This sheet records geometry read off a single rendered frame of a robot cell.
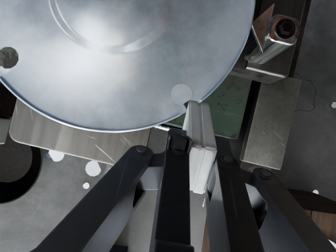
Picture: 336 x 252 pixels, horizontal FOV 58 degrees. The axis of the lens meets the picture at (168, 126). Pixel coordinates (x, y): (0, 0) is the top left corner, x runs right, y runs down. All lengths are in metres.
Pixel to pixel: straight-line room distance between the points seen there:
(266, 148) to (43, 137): 0.31
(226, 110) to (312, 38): 0.85
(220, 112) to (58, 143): 0.24
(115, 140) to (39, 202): 0.90
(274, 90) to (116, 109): 0.26
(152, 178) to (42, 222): 1.07
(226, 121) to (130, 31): 0.21
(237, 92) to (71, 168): 0.80
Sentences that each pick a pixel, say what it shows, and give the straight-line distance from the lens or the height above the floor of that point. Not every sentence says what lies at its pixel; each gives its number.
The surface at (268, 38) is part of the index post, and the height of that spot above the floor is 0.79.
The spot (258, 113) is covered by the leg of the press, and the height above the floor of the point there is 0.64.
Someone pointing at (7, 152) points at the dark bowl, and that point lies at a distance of 1.22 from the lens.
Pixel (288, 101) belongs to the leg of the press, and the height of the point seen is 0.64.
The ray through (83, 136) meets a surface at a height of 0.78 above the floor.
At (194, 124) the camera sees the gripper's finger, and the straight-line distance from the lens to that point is 0.18.
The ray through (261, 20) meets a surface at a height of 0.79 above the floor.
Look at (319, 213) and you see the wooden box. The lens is 0.87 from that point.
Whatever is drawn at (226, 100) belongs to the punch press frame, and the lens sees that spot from 0.46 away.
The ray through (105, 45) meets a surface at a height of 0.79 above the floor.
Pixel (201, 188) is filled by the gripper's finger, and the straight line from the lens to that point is 0.17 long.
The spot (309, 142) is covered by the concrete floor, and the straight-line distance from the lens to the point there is 1.22.
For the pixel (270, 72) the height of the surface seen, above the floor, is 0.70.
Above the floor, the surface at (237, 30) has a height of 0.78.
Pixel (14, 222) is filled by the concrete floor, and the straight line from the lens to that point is 1.25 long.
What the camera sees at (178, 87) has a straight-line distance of 0.31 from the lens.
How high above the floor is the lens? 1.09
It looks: 88 degrees down
